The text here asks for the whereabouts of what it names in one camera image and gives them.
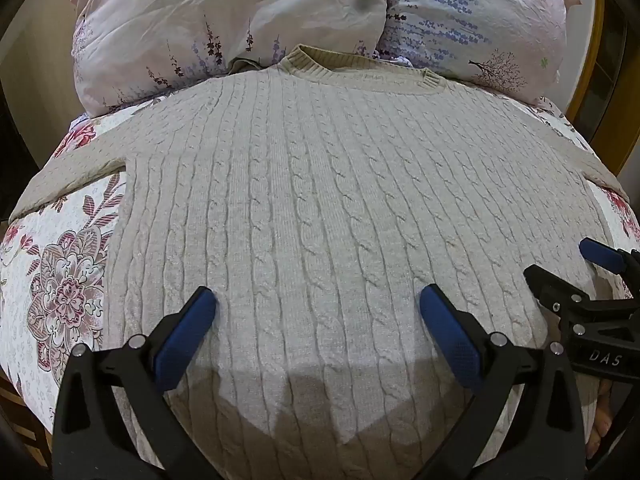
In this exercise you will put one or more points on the person's right hand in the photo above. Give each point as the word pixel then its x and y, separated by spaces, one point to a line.
pixel 601 417

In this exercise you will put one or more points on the yellow wooden headboard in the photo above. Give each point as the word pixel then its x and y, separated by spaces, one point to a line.
pixel 597 60

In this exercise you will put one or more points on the floral bed sheet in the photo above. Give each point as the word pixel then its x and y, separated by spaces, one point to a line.
pixel 60 280

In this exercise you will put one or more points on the pink floral pillow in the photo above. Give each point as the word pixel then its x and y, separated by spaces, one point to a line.
pixel 220 20

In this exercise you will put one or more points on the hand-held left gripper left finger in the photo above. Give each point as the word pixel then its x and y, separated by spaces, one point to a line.
pixel 186 332

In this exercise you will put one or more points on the brown wooden bed frame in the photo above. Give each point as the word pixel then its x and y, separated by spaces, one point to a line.
pixel 22 412

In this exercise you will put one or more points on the lavender print pillow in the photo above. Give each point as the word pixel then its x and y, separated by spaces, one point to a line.
pixel 475 20

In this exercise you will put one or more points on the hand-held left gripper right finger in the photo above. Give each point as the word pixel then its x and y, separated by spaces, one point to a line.
pixel 450 334

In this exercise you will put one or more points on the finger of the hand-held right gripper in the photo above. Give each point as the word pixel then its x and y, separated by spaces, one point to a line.
pixel 602 255
pixel 555 290

